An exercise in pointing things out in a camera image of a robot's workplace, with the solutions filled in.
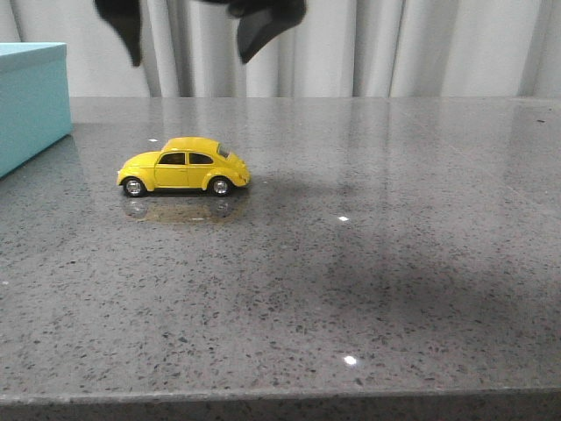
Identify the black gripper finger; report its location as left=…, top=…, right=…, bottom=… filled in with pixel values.
left=94, top=0, right=142, bottom=67
left=228, top=0, right=306, bottom=64

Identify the yellow toy beetle car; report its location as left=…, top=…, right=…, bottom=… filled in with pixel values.
left=117, top=137, right=251, bottom=197

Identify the light blue plastic box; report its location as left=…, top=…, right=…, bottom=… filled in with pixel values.
left=0, top=42, right=72, bottom=175

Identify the grey pleated curtain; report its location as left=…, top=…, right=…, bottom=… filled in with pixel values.
left=1, top=1, right=560, bottom=97

